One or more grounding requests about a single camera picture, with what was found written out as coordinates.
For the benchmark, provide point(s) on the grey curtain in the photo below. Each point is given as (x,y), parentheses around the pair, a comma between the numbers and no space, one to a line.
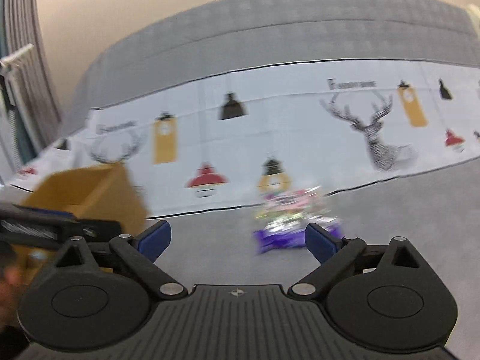
(30,111)

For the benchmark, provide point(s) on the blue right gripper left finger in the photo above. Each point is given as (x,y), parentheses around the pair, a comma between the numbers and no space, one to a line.
(152,242)

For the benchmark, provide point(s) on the person's left hand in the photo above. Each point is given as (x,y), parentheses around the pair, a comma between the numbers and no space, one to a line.
(12,284)

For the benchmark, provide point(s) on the grey patterned sofa cover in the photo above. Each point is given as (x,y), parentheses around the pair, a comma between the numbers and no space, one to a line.
(374,102)

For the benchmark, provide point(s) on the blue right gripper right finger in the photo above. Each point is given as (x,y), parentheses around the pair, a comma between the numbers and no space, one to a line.
(323,242)

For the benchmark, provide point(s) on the open cardboard box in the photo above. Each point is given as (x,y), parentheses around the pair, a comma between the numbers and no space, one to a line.
(95,192)

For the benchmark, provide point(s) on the purple snack wrapper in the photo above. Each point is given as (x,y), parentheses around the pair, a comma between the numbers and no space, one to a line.
(285,234)

